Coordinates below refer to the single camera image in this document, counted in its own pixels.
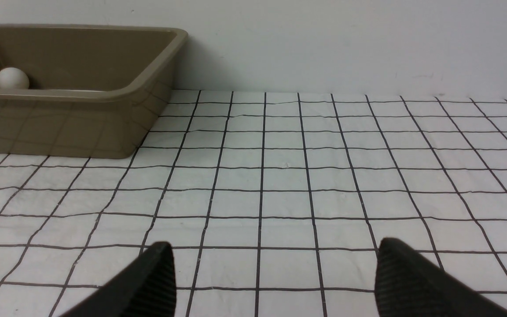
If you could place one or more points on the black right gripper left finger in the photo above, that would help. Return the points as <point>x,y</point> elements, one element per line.
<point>145,288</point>

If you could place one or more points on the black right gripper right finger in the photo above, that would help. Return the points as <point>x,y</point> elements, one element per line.
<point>409,285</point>

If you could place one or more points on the white checkered tablecloth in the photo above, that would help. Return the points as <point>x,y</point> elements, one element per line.
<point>274,204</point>

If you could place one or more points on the olive plastic bin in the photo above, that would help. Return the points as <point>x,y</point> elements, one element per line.
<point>95,91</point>

